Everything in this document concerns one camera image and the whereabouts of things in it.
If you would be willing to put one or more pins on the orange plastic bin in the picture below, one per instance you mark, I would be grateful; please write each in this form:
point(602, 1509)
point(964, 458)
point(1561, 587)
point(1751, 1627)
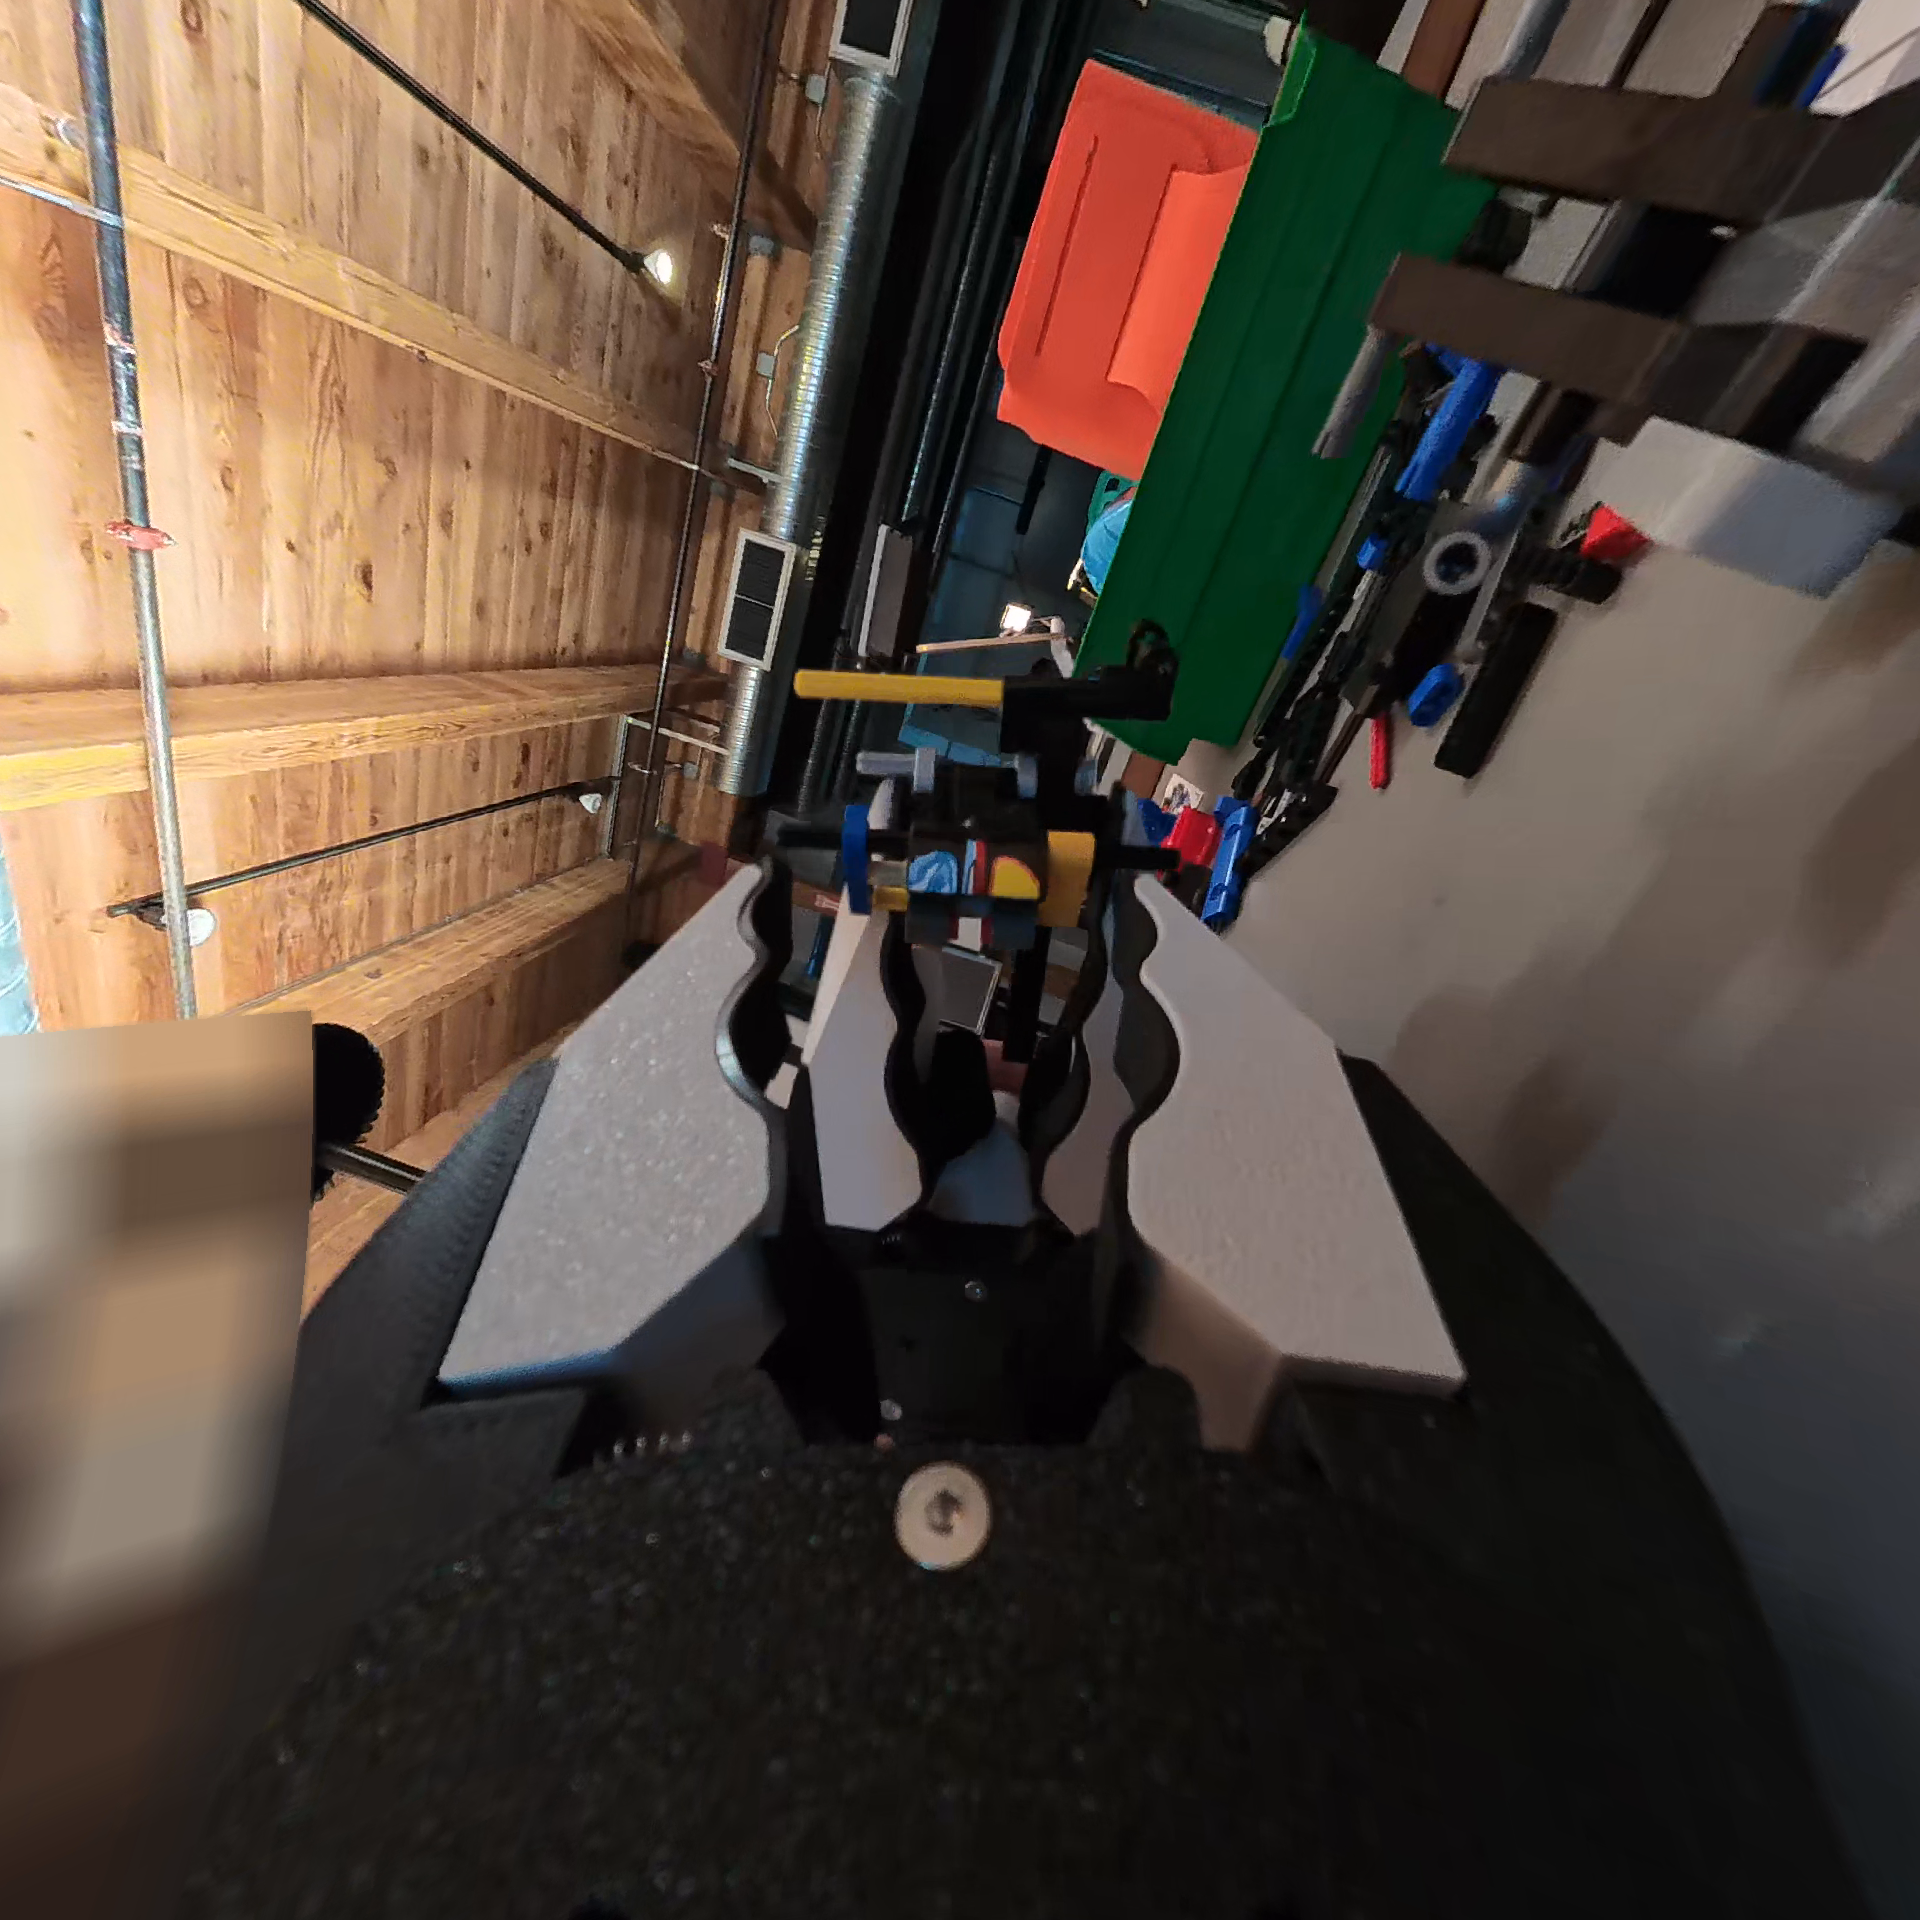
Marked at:
point(1109, 271)

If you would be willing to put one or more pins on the green plastic bin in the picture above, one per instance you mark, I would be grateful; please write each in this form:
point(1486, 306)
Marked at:
point(1277, 376)

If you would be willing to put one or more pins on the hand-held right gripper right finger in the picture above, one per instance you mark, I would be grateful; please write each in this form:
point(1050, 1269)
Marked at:
point(1290, 1215)

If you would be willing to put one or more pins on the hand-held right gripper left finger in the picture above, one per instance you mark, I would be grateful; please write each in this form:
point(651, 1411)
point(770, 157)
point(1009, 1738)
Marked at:
point(599, 1215)

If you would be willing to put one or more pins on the red lego wheel hub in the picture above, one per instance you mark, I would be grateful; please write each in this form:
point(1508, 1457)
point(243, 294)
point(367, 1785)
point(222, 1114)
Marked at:
point(1195, 835)

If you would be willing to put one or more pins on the pile of loose lego pieces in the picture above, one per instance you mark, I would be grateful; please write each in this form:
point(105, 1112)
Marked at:
point(1501, 691)

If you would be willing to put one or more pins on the metal ceiling pipe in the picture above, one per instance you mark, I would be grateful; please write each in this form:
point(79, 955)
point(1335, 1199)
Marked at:
point(143, 600)

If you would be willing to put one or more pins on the silver ventilation duct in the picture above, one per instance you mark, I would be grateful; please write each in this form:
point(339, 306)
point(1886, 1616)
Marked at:
point(819, 376)

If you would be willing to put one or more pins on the grey black lego chassis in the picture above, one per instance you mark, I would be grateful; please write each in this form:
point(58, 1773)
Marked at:
point(1651, 360)

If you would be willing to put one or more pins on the black yellow lego assembly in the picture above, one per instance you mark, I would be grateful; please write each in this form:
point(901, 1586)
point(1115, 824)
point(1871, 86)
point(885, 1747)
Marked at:
point(962, 840)

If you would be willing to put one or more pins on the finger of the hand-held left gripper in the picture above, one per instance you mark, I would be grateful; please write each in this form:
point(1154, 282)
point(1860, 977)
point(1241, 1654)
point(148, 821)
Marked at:
point(849, 1110)
point(1102, 1096)

